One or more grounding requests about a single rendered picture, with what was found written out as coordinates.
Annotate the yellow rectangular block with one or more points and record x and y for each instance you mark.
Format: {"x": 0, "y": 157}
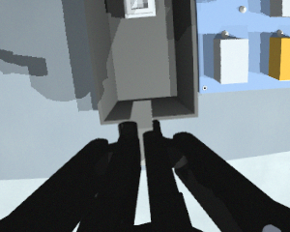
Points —
{"x": 279, "y": 58}

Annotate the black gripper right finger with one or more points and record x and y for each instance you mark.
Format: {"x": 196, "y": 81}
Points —
{"x": 232, "y": 201}

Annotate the white rectangular block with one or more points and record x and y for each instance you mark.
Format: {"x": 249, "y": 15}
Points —
{"x": 231, "y": 60}

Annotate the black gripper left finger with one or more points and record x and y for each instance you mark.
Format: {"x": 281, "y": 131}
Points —
{"x": 59, "y": 204}

